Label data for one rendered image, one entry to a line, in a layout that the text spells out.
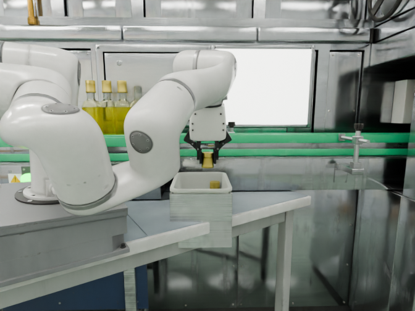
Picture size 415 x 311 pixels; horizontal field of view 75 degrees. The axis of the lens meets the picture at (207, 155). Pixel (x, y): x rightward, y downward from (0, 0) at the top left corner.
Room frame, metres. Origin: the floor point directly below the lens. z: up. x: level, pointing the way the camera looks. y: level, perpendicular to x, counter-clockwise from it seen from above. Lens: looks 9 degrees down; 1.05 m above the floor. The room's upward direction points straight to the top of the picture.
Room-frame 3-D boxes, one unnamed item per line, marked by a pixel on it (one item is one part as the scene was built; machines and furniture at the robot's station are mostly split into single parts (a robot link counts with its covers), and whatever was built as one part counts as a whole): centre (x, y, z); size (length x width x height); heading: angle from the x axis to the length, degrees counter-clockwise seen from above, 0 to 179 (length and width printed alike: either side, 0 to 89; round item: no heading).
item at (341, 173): (0.93, -0.50, 0.90); 0.17 x 0.05 x 0.22; 2
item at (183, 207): (0.85, 0.02, 0.79); 0.27 x 0.17 x 0.08; 2
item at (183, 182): (0.82, 0.02, 0.80); 0.22 x 0.17 x 0.09; 2
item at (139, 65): (1.18, 0.01, 1.15); 0.90 x 0.03 x 0.34; 92
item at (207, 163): (0.78, 0.00, 0.91); 0.04 x 0.04 x 0.04
